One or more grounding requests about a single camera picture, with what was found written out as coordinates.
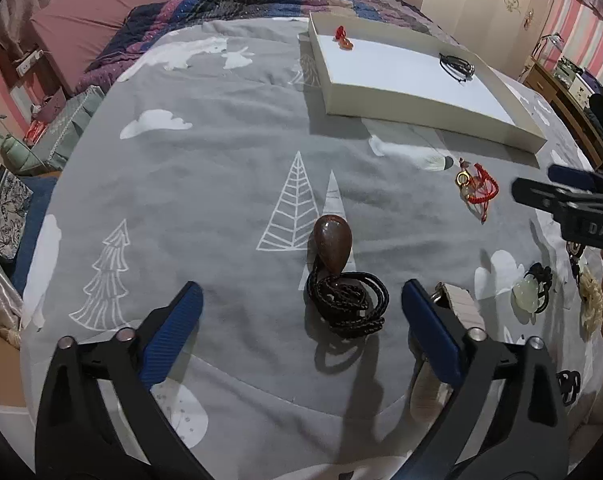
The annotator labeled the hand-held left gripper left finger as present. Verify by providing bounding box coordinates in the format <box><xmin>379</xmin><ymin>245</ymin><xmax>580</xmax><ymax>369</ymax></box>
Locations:
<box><xmin>35</xmin><ymin>281</ymin><xmax>217</xmax><ymax>480</ymax></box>

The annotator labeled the pink mattress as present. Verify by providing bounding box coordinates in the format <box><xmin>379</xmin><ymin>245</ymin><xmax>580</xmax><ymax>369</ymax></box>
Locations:
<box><xmin>28</xmin><ymin>0</ymin><xmax>197</xmax><ymax>96</ymax></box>

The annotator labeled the beige band bracelet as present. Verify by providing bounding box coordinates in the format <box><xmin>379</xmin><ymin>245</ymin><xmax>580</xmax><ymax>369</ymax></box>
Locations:
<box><xmin>409</xmin><ymin>282</ymin><xmax>485</xmax><ymax>423</ymax></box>

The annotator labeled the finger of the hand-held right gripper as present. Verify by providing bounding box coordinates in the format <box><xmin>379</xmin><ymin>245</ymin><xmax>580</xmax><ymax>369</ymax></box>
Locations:
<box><xmin>548</xmin><ymin>164</ymin><xmax>603</xmax><ymax>192</ymax></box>
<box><xmin>511</xmin><ymin>177</ymin><xmax>589</xmax><ymax>216</ymax></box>

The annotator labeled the black cord bracelet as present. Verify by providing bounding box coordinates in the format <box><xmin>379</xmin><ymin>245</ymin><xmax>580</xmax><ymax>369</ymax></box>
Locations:
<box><xmin>439</xmin><ymin>52</ymin><xmax>477</xmax><ymax>83</ymax></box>

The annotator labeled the wooden desk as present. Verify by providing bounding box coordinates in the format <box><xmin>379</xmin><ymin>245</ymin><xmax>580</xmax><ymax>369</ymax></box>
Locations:
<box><xmin>524</xmin><ymin>57</ymin><xmax>603</xmax><ymax>171</ymax></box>

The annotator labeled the black knotted cord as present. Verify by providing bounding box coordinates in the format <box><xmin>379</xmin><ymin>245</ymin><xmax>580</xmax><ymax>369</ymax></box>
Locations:
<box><xmin>556</xmin><ymin>370</ymin><xmax>582</xmax><ymax>406</ymax></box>

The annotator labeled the brown teardrop pendant necklace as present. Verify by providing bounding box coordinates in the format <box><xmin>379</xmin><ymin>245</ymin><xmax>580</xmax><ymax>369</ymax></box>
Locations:
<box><xmin>305</xmin><ymin>214</ymin><xmax>392</xmax><ymax>336</ymax></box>

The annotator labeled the striped purple blue quilt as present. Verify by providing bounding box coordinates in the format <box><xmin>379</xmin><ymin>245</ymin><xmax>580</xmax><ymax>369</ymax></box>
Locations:
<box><xmin>76</xmin><ymin>0</ymin><xmax>462</xmax><ymax>96</ymax></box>

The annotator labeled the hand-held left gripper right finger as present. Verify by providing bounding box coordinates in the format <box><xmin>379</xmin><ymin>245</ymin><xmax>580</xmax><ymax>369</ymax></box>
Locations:
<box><xmin>401</xmin><ymin>279</ymin><xmax>569</xmax><ymax>480</ymax></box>

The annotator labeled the white storage box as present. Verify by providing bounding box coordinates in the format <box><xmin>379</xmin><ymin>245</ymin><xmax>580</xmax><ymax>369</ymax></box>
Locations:
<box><xmin>566</xmin><ymin>70</ymin><xmax>599</xmax><ymax>103</ymax></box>

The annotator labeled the grey printed blanket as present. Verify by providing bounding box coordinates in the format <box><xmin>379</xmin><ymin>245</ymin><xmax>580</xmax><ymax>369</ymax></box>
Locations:
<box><xmin>20</xmin><ymin>15</ymin><xmax>603</xmax><ymax>480</ymax></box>

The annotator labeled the jade pendant with black cord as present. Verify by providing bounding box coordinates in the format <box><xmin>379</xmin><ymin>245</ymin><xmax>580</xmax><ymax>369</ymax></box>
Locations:
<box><xmin>512</xmin><ymin>262</ymin><xmax>553</xmax><ymax>313</ymax></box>

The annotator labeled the red cord bracelet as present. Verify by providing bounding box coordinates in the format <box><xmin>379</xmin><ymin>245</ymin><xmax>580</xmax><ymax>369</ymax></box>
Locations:
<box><xmin>454</xmin><ymin>157</ymin><xmax>499</xmax><ymax>223</ymax></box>

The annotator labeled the floral patterned box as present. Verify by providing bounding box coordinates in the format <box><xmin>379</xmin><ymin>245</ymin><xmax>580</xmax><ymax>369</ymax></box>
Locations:
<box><xmin>0</xmin><ymin>150</ymin><xmax>34</xmax><ymax>261</ymax></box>

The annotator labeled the white wardrobe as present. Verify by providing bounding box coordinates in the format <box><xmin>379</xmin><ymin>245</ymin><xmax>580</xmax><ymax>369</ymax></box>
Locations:
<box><xmin>401</xmin><ymin>0</ymin><xmax>557</xmax><ymax>78</ymax></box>

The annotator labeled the cream fluffy scrunchie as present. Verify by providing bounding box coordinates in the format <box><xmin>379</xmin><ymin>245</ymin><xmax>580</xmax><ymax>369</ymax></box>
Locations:
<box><xmin>579</xmin><ymin>265</ymin><xmax>603</xmax><ymax>336</ymax></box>

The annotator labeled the white power strip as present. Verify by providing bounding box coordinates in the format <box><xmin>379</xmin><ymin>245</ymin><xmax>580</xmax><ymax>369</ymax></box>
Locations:
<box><xmin>14</xmin><ymin>50</ymin><xmax>47</xmax><ymax>76</ymax></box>

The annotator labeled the white shallow tray box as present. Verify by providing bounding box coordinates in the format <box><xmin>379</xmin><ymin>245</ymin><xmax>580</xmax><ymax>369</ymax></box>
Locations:
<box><xmin>300</xmin><ymin>11</ymin><xmax>547</xmax><ymax>153</ymax></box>

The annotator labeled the desk lamp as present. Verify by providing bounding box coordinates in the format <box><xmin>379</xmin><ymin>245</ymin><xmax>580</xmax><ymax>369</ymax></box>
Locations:
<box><xmin>536</xmin><ymin>32</ymin><xmax>567</xmax><ymax>68</ymax></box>

